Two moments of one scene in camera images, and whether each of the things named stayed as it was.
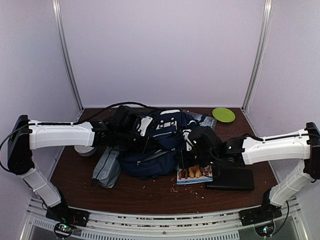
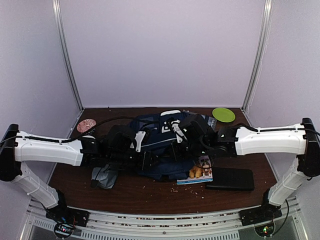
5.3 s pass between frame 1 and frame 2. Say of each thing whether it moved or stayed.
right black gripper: moved
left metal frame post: stayed
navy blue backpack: moved
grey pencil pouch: stayed
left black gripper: moved
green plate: stayed
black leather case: stayed
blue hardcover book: stayed
